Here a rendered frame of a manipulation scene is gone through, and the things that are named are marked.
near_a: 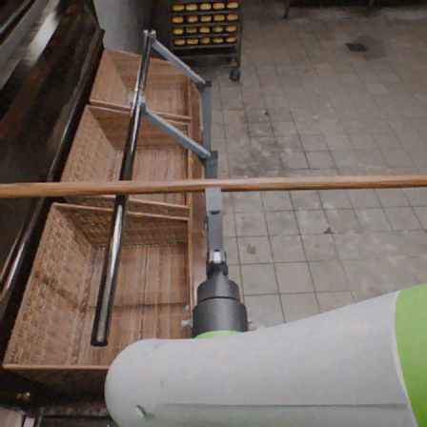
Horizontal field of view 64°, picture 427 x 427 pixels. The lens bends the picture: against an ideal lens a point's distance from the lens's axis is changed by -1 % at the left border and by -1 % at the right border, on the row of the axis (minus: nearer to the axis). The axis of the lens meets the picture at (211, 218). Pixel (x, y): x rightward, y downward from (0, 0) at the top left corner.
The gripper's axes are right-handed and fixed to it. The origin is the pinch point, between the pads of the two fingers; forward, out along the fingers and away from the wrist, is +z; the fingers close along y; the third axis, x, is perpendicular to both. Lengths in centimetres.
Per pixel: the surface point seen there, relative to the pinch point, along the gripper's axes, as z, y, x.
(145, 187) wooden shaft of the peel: 7.1, -2.2, -14.3
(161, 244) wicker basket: 37, 59, -20
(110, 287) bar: -15.1, 0.9, -19.3
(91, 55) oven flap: 125, 22, -55
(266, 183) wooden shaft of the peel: 7.2, -1.8, 11.7
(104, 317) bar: -20.9, 0.8, -19.4
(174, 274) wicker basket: 23, 59, -14
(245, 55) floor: 326, 117, 48
